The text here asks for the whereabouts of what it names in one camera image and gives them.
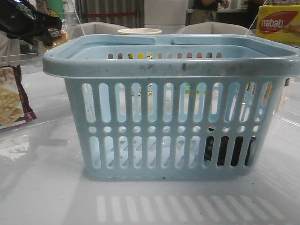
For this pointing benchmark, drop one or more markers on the black tissue pack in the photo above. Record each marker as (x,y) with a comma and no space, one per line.
(223,147)

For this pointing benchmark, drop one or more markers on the packaged bread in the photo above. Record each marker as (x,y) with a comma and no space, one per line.
(58,36)

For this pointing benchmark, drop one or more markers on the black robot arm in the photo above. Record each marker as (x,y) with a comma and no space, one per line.
(20,20)

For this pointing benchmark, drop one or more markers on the light blue plastic basket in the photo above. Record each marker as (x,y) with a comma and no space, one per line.
(142,104)

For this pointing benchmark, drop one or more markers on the white box behind basket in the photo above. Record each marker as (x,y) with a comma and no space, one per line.
(285,89)

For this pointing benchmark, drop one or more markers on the yellow paper cup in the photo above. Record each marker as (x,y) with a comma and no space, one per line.
(139,31)

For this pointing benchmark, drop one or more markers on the grey armchair right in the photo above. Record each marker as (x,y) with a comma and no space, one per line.
(213,28)

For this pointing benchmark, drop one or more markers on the grey armchair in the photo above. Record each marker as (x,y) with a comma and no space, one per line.
(213,28)
(94,28)

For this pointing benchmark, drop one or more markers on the grey armchair left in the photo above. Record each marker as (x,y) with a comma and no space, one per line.
(94,28)

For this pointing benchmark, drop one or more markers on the brown cracker snack bag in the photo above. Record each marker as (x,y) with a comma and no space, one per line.
(15,108)

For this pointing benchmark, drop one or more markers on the yellow cartoon poster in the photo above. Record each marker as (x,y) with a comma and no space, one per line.
(51,7)

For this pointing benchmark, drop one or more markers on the clear acrylic shelf left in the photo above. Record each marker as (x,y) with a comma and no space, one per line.
(15,51)

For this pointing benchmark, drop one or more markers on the yellow nabati wafer box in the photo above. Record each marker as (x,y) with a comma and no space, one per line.
(279,23)

